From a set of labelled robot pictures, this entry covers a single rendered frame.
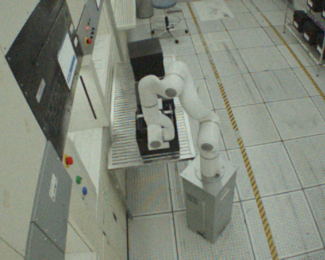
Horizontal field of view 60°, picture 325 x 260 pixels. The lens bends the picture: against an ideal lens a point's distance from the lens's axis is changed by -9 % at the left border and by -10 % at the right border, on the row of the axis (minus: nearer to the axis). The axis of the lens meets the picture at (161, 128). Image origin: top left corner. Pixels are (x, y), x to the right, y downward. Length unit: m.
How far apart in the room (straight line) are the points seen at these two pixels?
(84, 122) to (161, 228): 1.10
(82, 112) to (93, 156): 0.32
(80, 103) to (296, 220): 1.97
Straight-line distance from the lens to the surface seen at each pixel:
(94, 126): 2.23
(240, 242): 2.57
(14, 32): 1.14
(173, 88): 1.38
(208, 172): 1.90
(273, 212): 2.73
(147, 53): 2.62
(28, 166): 1.06
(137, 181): 2.93
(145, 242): 2.61
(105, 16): 3.33
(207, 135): 1.60
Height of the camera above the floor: 2.36
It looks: 45 degrees down
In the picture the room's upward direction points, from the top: 10 degrees counter-clockwise
